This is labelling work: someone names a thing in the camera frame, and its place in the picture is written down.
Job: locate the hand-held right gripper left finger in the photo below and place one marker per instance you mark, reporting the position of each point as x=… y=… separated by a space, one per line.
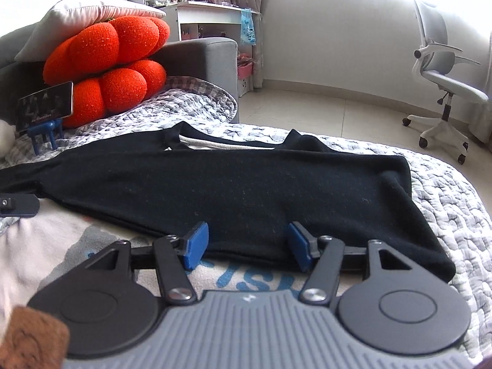
x=196 y=246

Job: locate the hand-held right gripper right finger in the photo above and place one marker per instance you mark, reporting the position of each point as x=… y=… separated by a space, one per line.
x=299 y=246

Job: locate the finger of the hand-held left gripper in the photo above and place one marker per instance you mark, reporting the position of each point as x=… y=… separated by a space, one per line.
x=19 y=205

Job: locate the beige and black raglan shirt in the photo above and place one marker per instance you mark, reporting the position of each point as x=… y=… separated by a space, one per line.
x=230 y=192

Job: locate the white plush toy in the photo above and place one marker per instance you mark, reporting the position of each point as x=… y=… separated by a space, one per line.
x=5 y=138

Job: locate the blue phone stand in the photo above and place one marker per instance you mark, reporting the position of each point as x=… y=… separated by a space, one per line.
x=42 y=132

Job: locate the smartphone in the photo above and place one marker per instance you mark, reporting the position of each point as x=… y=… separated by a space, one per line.
x=44 y=105

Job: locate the brown fuzzy cloth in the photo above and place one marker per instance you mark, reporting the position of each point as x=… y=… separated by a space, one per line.
x=30 y=338

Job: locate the grey checked quilted blanket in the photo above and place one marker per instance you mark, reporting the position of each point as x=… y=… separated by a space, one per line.
x=442 y=184

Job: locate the pink basket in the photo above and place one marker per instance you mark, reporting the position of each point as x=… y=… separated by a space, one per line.
x=245 y=71

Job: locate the grey sofa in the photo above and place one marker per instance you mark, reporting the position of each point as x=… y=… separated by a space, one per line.
x=207 y=61

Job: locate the white pillow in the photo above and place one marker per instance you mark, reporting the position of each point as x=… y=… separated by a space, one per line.
x=84 y=19

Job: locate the white office chair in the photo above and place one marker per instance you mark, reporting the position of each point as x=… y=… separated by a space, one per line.
x=446 y=80

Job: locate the blue plastic bag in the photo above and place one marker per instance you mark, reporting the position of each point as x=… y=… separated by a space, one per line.
x=248 y=29

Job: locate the white desk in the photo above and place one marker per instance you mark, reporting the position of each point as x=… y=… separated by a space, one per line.
x=207 y=15

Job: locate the patterned beige curtain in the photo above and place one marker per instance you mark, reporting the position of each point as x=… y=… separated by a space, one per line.
x=246 y=7

